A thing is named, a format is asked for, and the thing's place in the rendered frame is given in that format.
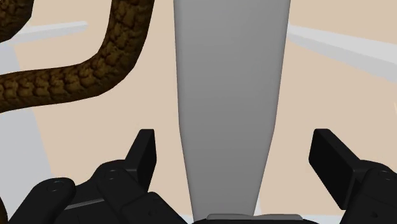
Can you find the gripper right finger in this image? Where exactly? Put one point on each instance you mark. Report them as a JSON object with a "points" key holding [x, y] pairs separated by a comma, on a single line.
{"points": [[369, 186]]}

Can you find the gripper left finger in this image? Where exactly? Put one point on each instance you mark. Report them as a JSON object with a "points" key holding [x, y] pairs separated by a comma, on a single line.
{"points": [[118, 186]]}

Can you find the brown scaly curved tube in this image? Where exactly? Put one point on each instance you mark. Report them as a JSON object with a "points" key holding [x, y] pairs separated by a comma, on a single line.
{"points": [[93, 73]]}

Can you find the grey tapered flat object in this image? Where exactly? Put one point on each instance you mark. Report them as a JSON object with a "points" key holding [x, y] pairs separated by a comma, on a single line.
{"points": [[228, 108]]}

